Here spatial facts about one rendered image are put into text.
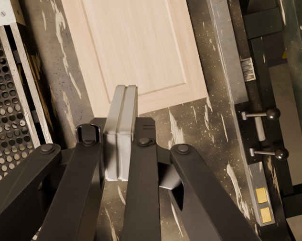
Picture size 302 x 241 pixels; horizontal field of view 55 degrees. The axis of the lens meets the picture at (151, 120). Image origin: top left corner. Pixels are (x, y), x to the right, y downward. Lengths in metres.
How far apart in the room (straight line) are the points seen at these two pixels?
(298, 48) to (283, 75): 2.57
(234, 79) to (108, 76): 0.40
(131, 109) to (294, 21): 0.91
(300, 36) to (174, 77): 0.40
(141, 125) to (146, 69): 0.78
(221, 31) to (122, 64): 0.32
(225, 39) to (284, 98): 2.55
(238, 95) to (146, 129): 0.81
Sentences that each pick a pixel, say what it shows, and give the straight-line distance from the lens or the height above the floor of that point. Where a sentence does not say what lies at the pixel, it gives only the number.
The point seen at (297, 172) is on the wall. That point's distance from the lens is 3.19.
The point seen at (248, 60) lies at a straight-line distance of 1.00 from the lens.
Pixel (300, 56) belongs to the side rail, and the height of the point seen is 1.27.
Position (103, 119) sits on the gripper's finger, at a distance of 0.17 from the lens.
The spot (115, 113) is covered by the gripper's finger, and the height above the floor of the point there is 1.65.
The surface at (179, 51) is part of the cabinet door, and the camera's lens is 0.95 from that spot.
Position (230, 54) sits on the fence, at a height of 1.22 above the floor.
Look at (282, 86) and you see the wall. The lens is 3.53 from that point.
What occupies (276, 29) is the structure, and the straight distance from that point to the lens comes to 1.09.
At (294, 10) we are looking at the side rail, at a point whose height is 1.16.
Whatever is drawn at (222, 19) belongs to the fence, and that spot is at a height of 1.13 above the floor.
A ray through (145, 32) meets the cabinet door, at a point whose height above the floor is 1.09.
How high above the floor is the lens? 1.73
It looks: 25 degrees down
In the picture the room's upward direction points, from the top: 166 degrees clockwise
